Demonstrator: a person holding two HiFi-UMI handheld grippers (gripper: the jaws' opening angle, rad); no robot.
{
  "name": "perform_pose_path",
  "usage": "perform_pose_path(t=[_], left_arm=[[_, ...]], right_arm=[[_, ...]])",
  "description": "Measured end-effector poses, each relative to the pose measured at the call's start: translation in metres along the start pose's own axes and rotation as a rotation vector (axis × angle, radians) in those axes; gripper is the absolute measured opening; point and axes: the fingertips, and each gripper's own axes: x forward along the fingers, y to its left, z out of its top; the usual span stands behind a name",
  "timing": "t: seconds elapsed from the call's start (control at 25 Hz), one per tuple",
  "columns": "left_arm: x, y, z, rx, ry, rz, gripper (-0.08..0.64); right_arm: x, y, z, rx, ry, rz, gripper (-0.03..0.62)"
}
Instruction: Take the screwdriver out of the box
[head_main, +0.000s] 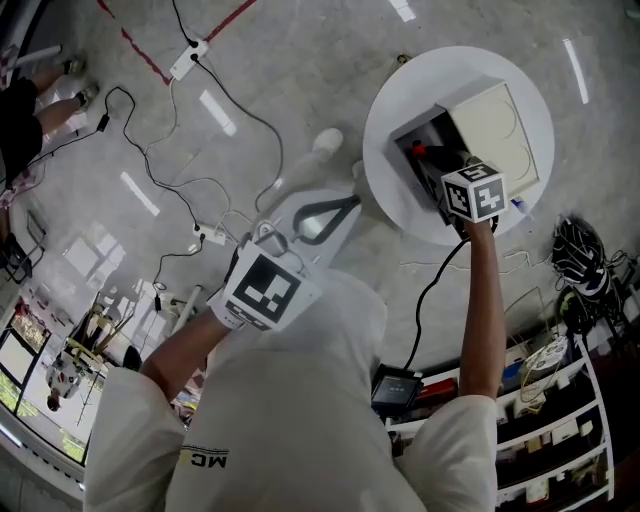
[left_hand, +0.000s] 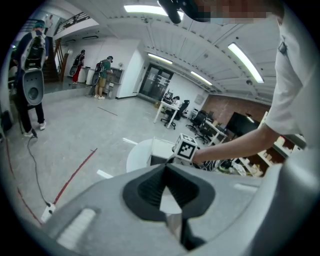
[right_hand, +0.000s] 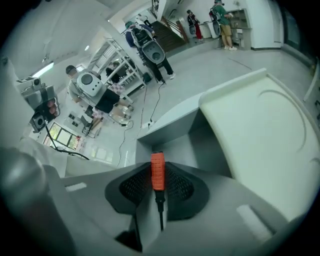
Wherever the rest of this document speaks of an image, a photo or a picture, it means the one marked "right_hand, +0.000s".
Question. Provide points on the black double door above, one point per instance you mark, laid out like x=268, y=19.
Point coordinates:
x=292, y=30

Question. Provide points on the dark wooden staircase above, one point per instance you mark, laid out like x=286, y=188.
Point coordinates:
x=170, y=37

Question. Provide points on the person's left hand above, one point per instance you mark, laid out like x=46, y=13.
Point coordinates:
x=53, y=107

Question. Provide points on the grey box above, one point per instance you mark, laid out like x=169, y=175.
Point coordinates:
x=250, y=137

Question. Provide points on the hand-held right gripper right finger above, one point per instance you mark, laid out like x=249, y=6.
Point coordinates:
x=225, y=207

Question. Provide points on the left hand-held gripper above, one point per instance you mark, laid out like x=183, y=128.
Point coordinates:
x=40, y=97

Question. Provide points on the grey backpack pod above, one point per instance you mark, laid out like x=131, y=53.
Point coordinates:
x=153, y=53

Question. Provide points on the long ceiling light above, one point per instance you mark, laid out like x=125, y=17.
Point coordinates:
x=42, y=70

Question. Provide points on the white backpack pod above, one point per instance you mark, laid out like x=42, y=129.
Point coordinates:
x=87, y=83

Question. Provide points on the pink checkered cloth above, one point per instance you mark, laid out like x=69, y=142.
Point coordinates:
x=117, y=88

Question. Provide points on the grey cubby cabinet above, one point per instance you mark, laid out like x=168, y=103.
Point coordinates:
x=246, y=37

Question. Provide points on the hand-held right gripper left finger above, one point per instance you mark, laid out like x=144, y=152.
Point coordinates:
x=95, y=190

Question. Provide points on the white power strip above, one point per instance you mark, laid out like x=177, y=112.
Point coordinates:
x=147, y=124

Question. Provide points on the glass window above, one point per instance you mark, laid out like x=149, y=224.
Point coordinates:
x=62, y=136

